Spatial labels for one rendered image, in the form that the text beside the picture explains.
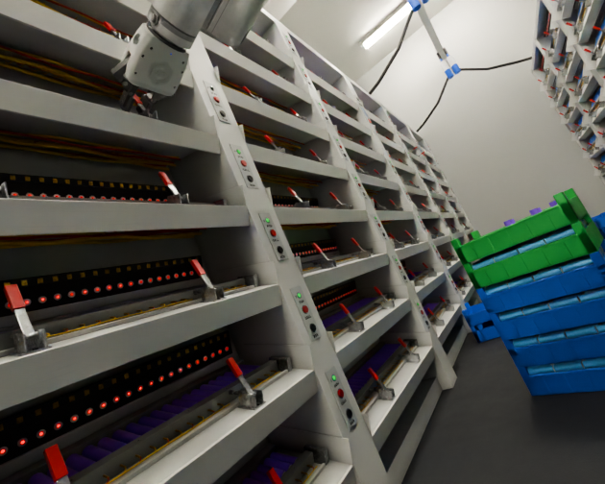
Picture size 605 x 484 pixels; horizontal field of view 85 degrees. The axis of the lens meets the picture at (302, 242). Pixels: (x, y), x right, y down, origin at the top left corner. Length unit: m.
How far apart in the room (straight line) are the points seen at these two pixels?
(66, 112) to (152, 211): 0.20
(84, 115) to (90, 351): 0.38
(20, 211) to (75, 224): 0.06
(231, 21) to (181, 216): 0.35
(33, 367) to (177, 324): 0.18
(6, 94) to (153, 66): 0.24
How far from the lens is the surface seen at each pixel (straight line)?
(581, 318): 1.09
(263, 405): 0.62
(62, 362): 0.48
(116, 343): 0.50
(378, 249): 1.35
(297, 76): 1.64
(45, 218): 0.54
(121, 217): 0.58
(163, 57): 0.75
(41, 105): 0.66
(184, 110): 0.95
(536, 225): 1.04
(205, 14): 0.71
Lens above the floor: 0.47
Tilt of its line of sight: 11 degrees up
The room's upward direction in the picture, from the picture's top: 24 degrees counter-clockwise
